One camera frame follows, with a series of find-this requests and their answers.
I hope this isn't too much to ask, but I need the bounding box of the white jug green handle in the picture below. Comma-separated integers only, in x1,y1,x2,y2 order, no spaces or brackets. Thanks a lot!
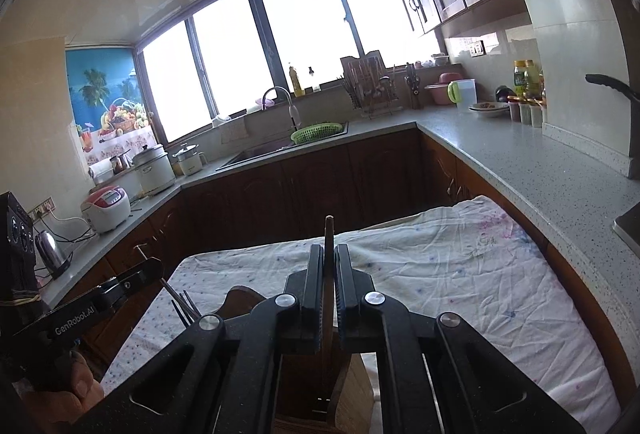
447,79,476,113

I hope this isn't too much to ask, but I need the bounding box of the metal chopstick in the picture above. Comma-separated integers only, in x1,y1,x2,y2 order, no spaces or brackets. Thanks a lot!
181,291,202,320
171,298,192,329
160,278,195,329

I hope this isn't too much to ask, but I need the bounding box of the tropical fruit poster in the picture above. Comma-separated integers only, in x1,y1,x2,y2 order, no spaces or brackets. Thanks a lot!
65,47,154,167

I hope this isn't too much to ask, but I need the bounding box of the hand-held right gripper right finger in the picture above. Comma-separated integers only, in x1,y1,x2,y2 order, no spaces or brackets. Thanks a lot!
333,243,587,434

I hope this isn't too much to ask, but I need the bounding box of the green plastic basket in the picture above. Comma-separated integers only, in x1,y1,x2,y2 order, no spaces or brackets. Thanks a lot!
291,122,346,145

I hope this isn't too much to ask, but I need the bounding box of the yellow liquid bottle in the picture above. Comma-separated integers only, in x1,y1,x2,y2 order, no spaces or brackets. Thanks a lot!
288,63,306,98

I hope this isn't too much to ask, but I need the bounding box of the person's left hand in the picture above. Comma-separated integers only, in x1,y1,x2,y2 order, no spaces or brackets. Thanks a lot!
19,353,107,434

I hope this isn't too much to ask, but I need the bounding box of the white floral tablecloth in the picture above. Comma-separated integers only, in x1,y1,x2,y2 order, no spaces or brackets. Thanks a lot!
102,194,623,434

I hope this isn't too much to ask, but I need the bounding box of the yellow cap oil bottle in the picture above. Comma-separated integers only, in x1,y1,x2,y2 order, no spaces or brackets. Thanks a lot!
512,59,529,98

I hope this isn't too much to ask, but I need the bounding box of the pink lidded pot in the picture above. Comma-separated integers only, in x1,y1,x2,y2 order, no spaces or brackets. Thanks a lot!
425,72,464,106

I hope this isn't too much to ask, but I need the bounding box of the wall outlet strip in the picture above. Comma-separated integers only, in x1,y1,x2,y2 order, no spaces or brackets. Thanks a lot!
27,196,55,220

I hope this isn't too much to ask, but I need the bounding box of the white shallow plate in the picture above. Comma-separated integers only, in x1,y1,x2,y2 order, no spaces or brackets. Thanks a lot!
468,101,510,119

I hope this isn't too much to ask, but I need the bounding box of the white red rice cooker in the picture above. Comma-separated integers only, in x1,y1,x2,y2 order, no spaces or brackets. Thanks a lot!
80,185,132,234

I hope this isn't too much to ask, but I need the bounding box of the curved steel faucet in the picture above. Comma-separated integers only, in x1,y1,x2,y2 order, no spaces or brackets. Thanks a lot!
261,87,301,136

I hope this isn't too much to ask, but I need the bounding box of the small white lidded pot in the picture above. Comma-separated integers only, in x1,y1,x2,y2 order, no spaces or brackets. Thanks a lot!
172,143,209,177

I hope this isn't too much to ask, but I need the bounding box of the black wok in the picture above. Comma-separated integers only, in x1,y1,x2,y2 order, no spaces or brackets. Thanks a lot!
585,73,640,103

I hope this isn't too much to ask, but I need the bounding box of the large kitchen window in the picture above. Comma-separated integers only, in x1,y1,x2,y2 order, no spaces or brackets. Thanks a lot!
135,0,442,145

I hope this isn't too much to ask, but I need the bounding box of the wooden knife block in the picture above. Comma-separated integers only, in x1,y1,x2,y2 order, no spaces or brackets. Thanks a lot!
403,62,424,110

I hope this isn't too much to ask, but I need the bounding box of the steel kitchen sink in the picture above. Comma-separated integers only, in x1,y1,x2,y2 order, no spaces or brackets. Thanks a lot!
216,121,350,172

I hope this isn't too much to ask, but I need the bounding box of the wooden chopstick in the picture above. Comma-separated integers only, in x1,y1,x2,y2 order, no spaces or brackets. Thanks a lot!
322,215,337,367

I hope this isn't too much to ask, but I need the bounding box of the steel electric kettle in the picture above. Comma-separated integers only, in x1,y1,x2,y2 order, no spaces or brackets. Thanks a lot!
33,229,74,279

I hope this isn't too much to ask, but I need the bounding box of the metal dish rack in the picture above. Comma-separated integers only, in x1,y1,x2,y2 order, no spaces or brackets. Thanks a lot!
340,51,404,118

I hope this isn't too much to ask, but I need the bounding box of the wooden utensil holder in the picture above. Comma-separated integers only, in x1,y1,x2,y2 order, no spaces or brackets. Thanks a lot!
212,287,376,434

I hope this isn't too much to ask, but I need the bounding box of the gas stove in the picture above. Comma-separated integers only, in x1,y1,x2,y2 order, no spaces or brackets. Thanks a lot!
612,203,640,261

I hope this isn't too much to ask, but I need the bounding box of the tall white electric cooker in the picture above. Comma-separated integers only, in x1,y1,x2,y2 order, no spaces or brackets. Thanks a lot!
132,145,177,196

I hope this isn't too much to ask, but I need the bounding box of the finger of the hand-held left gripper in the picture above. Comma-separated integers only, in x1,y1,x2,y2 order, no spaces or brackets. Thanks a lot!
101,258,165,309

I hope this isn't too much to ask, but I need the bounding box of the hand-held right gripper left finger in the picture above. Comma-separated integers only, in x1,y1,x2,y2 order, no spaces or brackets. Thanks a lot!
75,243,326,434

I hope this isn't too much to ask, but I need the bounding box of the paper towel roll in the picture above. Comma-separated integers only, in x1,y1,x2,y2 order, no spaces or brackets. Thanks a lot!
88,159,116,185

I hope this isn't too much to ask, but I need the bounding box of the clear oil bottle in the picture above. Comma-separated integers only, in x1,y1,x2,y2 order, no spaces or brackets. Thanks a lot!
525,60,544,98

